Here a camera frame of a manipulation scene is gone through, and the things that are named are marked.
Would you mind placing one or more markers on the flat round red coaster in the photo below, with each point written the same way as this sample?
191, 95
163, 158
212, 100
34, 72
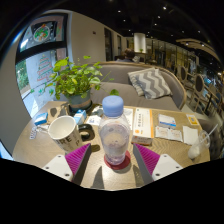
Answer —
125, 163

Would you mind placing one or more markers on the person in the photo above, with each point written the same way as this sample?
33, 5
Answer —
126, 56

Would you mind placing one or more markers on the grey curved sofa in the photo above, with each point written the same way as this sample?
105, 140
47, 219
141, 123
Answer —
120, 90

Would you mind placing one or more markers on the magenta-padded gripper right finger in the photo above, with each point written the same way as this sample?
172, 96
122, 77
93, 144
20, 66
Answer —
147, 159

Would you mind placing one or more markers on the small white and blue box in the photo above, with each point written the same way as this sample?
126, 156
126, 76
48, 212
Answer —
167, 120

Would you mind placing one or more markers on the white paper sachets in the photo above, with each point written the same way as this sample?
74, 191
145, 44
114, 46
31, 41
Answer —
168, 134

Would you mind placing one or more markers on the group of wooden dining chairs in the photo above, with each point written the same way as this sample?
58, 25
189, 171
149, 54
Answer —
198, 83

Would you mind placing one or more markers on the green potted plant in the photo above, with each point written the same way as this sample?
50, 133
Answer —
75, 80

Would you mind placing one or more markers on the window with tree drawing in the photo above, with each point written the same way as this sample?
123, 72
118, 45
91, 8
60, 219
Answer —
43, 70

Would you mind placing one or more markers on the silver blister pack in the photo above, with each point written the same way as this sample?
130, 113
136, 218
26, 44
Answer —
33, 133

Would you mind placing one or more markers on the white round pillar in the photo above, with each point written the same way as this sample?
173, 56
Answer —
139, 42

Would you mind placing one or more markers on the small blue and white carton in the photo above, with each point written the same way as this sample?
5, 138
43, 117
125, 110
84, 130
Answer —
80, 116

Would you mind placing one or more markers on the grey zigzag pillow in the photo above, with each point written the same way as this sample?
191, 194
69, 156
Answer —
150, 83

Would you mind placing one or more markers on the ceiling spot lights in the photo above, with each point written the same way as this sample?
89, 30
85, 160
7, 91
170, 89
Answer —
164, 7

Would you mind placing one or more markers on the clear plastic cup with straw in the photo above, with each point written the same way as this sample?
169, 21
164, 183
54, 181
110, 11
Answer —
196, 148

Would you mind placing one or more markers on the food picture poster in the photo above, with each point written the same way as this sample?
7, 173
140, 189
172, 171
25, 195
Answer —
41, 33

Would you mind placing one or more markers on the small yellow card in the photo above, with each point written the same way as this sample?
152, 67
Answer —
192, 119

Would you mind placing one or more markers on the printed white brochure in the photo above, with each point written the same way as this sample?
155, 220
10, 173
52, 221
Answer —
94, 117

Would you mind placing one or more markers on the white tube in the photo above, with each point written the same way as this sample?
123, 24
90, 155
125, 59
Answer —
42, 127

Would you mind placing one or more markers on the clear bottle with blue cap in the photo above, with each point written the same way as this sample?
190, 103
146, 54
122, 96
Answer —
114, 136

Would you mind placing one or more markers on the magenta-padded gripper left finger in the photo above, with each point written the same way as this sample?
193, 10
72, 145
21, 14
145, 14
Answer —
77, 159

